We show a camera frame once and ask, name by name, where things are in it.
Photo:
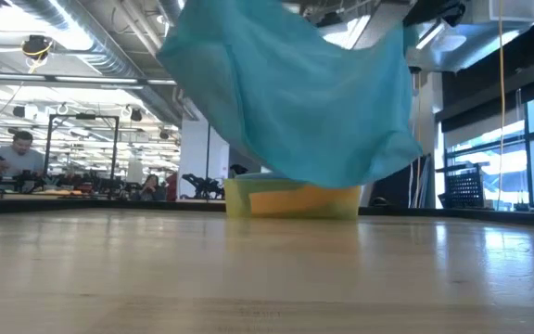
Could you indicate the person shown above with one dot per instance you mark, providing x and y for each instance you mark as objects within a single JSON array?
[
  {"x": 238, "y": 170},
  {"x": 152, "y": 186},
  {"x": 14, "y": 158}
]

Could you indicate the black camera stand frame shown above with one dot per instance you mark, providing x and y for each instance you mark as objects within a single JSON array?
[
  {"x": 209, "y": 148},
  {"x": 84, "y": 117}
]

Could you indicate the black fabric panel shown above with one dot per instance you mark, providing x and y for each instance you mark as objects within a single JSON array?
[{"x": 394, "y": 195}]

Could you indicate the orange microfiber towel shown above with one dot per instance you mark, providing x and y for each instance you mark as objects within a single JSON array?
[{"x": 304, "y": 199}]

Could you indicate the black round ceiling device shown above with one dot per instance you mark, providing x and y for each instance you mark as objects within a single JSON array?
[{"x": 36, "y": 46}]

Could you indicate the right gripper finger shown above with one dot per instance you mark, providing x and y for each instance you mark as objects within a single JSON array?
[{"x": 438, "y": 9}]

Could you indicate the light blue microfiber towel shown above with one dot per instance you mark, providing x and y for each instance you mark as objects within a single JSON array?
[{"x": 295, "y": 93}]

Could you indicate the black perforated crate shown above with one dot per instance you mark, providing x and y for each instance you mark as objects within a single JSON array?
[{"x": 464, "y": 188}]

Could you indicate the yellow translucent plastic bin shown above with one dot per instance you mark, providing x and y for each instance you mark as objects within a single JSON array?
[{"x": 350, "y": 213}]

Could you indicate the black background robot arm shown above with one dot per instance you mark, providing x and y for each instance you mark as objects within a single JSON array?
[
  {"x": 202, "y": 185},
  {"x": 21, "y": 178}
]

